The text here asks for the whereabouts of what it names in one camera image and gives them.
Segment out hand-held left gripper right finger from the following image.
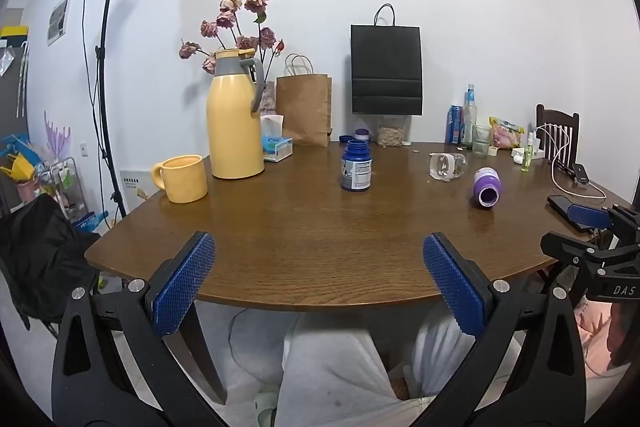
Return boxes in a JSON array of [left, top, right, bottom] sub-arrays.
[[415, 232, 589, 427]]

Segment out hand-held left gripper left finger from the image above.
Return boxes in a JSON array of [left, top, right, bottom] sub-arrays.
[[50, 231, 229, 427]]

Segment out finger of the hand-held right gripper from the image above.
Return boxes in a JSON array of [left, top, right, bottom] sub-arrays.
[[540, 231, 640, 279], [569, 203, 640, 239]]

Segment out purple bottle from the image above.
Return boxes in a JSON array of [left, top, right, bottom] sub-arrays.
[[473, 167, 501, 210]]

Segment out black phone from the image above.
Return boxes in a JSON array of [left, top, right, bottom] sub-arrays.
[[546, 194, 597, 233]]

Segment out person's right leg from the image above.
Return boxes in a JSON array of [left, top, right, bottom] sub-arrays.
[[403, 304, 502, 403]]

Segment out person's leg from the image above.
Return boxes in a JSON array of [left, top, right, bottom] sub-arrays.
[[276, 313, 402, 427], [403, 304, 502, 403]]

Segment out green spray bottle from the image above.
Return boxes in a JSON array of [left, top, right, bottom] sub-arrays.
[[520, 132, 536, 172]]

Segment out dark wooden chair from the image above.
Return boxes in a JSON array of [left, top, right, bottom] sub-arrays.
[[535, 103, 581, 170]]

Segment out yellow mug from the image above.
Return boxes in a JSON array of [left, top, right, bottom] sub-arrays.
[[151, 154, 209, 204]]

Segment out white cardboard box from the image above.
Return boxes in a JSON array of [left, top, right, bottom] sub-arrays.
[[119, 169, 162, 213]]

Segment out yellow pink snack packet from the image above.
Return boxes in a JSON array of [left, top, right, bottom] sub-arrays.
[[488, 116, 526, 150]]

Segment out clear jar lying down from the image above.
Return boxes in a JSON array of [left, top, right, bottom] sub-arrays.
[[428, 152, 469, 184]]

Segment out glass tumbler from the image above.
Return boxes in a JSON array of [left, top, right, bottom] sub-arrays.
[[471, 125, 492, 158]]

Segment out white slipper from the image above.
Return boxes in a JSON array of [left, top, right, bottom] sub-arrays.
[[253, 382, 279, 427]]

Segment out black cloth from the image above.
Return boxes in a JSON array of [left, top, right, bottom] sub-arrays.
[[0, 194, 102, 324]]

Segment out person's left leg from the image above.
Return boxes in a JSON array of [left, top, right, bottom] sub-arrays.
[[276, 313, 402, 427]]

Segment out blue pill bottle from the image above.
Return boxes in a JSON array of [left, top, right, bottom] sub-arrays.
[[340, 140, 373, 193]]

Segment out clear glass bottle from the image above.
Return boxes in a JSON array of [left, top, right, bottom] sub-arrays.
[[462, 84, 479, 148]]

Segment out blue drink can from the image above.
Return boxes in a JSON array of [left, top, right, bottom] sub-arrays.
[[445, 105, 465, 146]]

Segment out blue tissue box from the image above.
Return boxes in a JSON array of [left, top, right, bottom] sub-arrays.
[[259, 114, 294, 164]]

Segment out yellow thermos jug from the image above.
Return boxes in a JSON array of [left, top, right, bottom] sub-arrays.
[[206, 48, 266, 180]]

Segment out glass jar of oats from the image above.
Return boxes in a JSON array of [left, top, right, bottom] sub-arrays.
[[377, 114, 412, 147]]

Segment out patterned vase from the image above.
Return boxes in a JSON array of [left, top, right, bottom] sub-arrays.
[[259, 80, 277, 116]]

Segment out brown paper bag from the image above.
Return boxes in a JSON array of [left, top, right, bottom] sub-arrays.
[[275, 54, 333, 148]]

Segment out black paper bag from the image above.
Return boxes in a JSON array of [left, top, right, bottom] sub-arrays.
[[349, 3, 424, 117]]

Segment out dried pink flowers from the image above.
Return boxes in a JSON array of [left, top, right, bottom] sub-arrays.
[[178, 0, 285, 80]]

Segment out white cable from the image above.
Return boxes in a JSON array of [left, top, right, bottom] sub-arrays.
[[536, 124, 607, 200]]

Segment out wire rack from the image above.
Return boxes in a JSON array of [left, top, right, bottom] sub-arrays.
[[36, 156, 92, 224]]

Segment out purple wall sticker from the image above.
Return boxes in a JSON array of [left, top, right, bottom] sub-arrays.
[[43, 110, 74, 159]]

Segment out wall picture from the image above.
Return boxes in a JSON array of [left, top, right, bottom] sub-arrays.
[[47, 0, 74, 47]]

